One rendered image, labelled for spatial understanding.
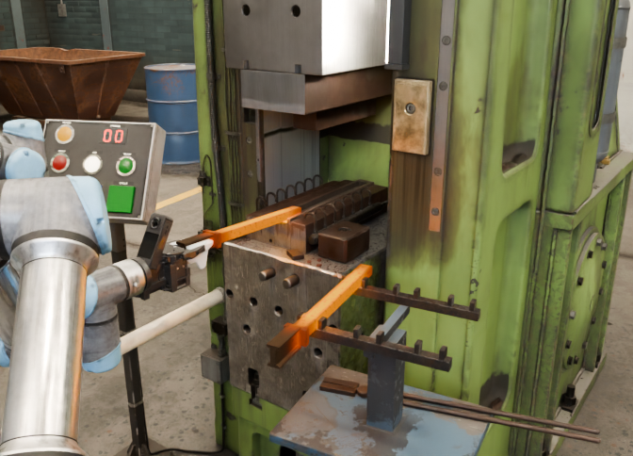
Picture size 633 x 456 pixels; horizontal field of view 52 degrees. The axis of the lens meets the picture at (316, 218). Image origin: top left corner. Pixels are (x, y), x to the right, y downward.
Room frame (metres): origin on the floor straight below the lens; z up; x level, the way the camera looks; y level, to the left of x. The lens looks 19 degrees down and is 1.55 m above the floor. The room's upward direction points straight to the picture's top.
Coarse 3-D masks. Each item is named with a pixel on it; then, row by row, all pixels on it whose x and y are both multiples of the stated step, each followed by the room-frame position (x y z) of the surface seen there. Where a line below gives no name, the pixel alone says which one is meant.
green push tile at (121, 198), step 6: (114, 186) 1.72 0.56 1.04; (120, 186) 1.72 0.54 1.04; (126, 186) 1.72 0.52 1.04; (108, 192) 1.71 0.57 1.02; (114, 192) 1.71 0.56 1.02; (120, 192) 1.71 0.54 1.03; (126, 192) 1.71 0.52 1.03; (132, 192) 1.70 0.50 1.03; (108, 198) 1.71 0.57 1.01; (114, 198) 1.70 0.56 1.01; (120, 198) 1.70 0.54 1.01; (126, 198) 1.70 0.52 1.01; (132, 198) 1.70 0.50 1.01; (108, 204) 1.70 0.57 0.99; (114, 204) 1.69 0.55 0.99; (120, 204) 1.69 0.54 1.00; (126, 204) 1.69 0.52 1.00; (132, 204) 1.69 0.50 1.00; (108, 210) 1.69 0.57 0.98; (114, 210) 1.69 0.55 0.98; (120, 210) 1.68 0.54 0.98; (126, 210) 1.68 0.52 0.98; (132, 210) 1.69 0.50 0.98
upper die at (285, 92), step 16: (256, 80) 1.62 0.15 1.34; (272, 80) 1.59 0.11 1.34; (288, 80) 1.56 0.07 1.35; (304, 80) 1.54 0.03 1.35; (320, 80) 1.59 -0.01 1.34; (336, 80) 1.65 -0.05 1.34; (352, 80) 1.71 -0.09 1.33; (368, 80) 1.77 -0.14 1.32; (384, 80) 1.84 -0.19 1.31; (256, 96) 1.62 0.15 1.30; (272, 96) 1.59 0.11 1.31; (288, 96) 1.56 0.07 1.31; (304, 96) 1.54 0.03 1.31; (320, 96) 1.59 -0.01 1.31; (336, 96) 1.65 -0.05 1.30; (352, 96) 1.71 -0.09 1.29; (368, 96) 1.77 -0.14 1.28; (288, 112) 1.56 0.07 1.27; (304, 112) 1.54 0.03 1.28
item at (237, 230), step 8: (288, 208) 1.61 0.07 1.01; (296, 208) 1.61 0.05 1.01; (264, 216) 1.53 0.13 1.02; (272, 216) 1.54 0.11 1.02; (280, 216) 1.55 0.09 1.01; (288, 216) 1.58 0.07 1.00; (240, 224) 1.45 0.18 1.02; (248, 224) 1.46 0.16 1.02; (256, 224) 1.48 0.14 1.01; (264, 224) 1.50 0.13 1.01; (272, 224) 1.53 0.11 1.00; (208, 232) 1.37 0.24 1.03; (216, 232) 1.37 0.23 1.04; (224, 232) 1.39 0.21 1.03; (232, 232) 1.41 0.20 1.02; (240, 232) 1.43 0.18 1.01; (248, 232) 1.45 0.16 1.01; (184, 240) 1.31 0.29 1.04; (192, 240) 1.31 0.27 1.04; (200, 240) 1.32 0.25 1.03; (216, 240) 1.36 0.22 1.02; (224, 240) 1.39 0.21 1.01
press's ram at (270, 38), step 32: (224, 0) 1.68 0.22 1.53; (256, 0) 1.62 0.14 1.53; (288, 0) 1.56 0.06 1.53; (320, 0) 1.51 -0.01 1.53; (352, 0) 1.61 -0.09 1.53; (384, 0) 1.73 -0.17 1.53; (224, 32) 1.68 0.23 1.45; (256, 32) 1.62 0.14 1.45; (288, 32) 1.56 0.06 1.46; (320, 32) 1.51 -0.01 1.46; (352, 32) 1.61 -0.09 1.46; (384, 32) 1.74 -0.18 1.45; (256, 64) 1.62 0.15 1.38; (288, 64) 1.56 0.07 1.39; (320, 64) 1.51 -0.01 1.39; (352, 64) 1.61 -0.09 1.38
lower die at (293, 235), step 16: (304, 192) 1.86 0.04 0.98; (320, 192) 1.83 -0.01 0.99; (352, 192) 1.81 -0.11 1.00; (384, 192) 1.86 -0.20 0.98; (272, 208) 1.71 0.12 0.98; (336, 208) 1.67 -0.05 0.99; (384, 208) 1.87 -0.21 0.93; (288, 224) 1.57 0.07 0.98; (304, 224) 1.54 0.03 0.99; (320, 224) 1.59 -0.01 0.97; (272, 240) 1.60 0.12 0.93; (288, 240) 1.57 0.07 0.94; (304, 240) 1.54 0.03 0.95
